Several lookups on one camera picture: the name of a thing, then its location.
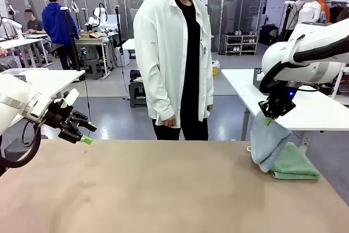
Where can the person in white shirt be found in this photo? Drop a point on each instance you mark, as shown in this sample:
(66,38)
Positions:
(169,53)

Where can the seated person in black shirt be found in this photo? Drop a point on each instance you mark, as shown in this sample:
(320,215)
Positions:
(34,25)

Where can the pile of dark clothes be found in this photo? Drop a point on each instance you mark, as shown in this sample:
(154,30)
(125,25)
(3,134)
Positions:
(135,75)

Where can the person in blue hoodie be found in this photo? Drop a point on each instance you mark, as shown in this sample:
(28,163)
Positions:
(56,23)

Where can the mannequin in white top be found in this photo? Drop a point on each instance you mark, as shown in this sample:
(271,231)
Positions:
(309,12)

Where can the white workbench with metal legs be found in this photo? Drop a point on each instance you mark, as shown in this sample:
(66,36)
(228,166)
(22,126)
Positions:
(92,42)

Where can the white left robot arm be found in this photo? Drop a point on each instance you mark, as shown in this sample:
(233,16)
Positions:
(13,99)

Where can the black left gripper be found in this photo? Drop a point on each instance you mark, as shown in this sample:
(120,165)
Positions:
(58,115)

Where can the person's left forearm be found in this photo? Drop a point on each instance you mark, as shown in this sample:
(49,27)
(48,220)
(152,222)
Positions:
(209,85)

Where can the wooden shoe shelf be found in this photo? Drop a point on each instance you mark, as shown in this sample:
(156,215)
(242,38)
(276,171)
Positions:
(241,44)

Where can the mannequin in orange shirt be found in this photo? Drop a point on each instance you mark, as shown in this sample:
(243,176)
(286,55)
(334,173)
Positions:
(324,6)

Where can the light blue towel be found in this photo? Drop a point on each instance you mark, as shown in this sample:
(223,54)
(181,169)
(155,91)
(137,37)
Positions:
(267,143)

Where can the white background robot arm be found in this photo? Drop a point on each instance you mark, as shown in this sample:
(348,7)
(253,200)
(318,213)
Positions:
(98,18)
(16,27)

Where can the black tripod pole white head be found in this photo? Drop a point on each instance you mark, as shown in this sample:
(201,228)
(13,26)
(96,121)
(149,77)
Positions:
(71,39)

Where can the person's left hand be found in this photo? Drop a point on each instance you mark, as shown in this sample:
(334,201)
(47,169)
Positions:
(209,107)

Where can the mannequin in grey top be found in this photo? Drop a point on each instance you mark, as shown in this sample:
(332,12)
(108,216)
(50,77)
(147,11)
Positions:
(300,6)

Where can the white background table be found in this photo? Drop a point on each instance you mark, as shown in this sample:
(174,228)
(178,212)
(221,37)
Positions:
(19,43)

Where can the person's right hand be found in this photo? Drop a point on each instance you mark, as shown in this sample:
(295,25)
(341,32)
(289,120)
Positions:
(169,122)

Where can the yellow bin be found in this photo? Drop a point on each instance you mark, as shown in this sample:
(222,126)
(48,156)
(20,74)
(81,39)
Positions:
(216,69)

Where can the dark grey plastic basket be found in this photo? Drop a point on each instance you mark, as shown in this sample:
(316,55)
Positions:
(257,77)

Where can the long white table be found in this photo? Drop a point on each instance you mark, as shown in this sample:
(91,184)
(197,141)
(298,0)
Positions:
(313,113)

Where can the small white desk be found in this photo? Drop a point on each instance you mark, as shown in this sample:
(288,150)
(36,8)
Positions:
(129,44)

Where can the brown cardboard box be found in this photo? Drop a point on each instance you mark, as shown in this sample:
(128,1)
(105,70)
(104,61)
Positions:
(91,35)

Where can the person's right forearm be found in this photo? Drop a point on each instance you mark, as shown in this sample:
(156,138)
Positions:
(155,96)

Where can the grey step stool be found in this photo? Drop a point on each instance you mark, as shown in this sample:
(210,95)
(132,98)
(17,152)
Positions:
(137,94)
(92,66)

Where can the green towel with white loop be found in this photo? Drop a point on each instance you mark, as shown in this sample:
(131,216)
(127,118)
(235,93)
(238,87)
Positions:
(297,164)

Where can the translucent white bin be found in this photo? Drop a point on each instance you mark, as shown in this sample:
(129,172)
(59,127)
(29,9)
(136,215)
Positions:
(30,71)

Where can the white table with slanted edge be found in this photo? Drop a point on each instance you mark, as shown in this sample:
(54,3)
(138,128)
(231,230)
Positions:
(57,80)

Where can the rack of dark clothes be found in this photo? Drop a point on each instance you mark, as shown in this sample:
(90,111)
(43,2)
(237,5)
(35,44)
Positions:
(339,12)

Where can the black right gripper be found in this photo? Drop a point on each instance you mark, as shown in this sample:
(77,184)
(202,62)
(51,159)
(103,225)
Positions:
(278,106)

